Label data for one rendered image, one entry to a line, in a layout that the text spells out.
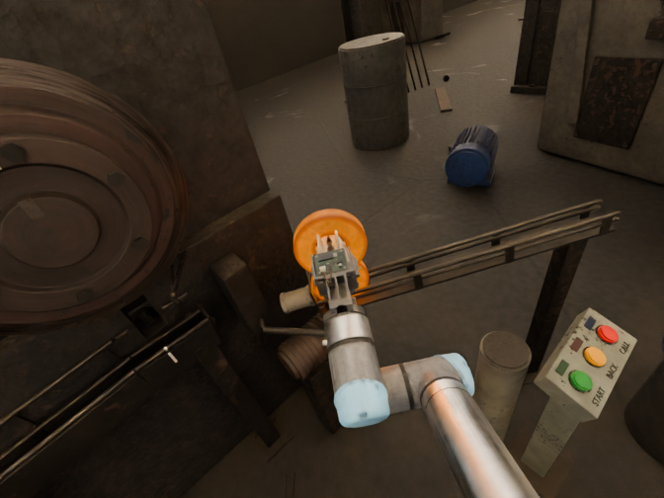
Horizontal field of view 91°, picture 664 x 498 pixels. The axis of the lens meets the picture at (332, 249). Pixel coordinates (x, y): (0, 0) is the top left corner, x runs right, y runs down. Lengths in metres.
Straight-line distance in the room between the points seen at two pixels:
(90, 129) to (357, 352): 0.55
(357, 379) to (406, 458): 0.92
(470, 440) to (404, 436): 0.95
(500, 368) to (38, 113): 1.05
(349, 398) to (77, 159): 0.53
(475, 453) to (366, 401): 0.14
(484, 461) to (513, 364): 0.54
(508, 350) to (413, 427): 0.58
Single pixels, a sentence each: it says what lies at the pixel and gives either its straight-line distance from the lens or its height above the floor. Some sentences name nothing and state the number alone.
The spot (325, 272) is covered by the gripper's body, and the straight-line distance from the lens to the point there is 0.55.
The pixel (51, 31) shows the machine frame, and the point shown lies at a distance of 0.87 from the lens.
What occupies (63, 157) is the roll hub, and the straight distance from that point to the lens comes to 0.64.
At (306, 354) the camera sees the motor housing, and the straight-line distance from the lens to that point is 1.01.
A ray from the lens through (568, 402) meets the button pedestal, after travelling 0.89.
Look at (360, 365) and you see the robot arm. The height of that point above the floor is 0.90.
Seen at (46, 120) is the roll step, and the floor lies 1.25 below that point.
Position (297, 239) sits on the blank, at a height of 0.94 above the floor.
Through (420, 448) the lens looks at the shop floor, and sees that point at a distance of 1.41.
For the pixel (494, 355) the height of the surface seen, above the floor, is 0.52.
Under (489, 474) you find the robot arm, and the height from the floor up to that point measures 0.90.
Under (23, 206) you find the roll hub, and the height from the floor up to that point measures 1.17.
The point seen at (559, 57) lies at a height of 0.67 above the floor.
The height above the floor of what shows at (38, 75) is 1.30.
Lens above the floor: 1.33
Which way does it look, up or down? 38 degrees down
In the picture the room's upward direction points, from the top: 14 degrees counter-clockwise
